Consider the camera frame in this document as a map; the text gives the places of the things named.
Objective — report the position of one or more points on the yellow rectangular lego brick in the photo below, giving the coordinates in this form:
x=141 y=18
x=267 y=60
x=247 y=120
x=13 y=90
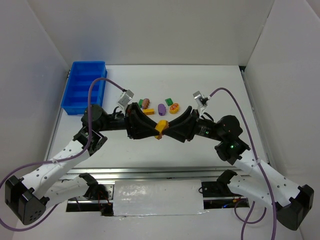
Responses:
x=148 y=111

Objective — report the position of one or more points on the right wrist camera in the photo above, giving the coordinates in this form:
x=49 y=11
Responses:
x=200 y=99

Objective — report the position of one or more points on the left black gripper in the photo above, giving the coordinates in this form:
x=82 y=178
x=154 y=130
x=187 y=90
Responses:
x=129 y=122

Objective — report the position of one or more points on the pink orange lego piece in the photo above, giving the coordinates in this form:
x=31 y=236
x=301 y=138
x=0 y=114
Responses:
x=145 y=103

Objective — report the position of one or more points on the blue compartment bin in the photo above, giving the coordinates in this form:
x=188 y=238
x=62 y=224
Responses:
x=80 y=78

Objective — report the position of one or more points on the green lego block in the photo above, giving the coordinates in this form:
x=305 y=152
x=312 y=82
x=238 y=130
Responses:
x=169 y=101
x=140 y=103

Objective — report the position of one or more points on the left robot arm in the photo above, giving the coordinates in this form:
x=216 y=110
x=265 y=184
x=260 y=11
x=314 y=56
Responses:
x=30 y=195

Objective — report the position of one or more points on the white foil covered panel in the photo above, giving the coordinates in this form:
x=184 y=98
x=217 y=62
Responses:
x=157 y=198

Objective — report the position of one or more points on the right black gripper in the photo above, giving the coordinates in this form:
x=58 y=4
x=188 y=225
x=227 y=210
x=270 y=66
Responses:
x=192 y=125

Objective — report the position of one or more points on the purple oval lego piece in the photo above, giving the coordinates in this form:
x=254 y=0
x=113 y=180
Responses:
x=161 y=109

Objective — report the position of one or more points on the yellow oval printed lego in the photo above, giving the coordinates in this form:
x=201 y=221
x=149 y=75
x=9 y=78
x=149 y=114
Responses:
x=174 y=108

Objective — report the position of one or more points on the aluminium rail base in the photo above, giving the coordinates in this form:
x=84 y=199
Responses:
x=150 y=173

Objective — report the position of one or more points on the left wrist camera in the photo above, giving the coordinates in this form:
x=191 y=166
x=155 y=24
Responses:
x=125 y=98

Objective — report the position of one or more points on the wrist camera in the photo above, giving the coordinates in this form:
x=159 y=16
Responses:
x=200 y=99
x=125 y=98

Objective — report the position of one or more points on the orange yellow lego piece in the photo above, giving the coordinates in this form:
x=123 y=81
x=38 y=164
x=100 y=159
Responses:
x=160 y=127

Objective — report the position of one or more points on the green lego block left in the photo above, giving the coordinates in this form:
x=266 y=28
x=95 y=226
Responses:
x=140 y=103

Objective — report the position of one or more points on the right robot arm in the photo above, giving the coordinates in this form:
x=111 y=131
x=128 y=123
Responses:
x=268 y=187

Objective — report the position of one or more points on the green lego block right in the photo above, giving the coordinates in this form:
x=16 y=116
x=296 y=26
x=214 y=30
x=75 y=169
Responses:
x=169 y=101

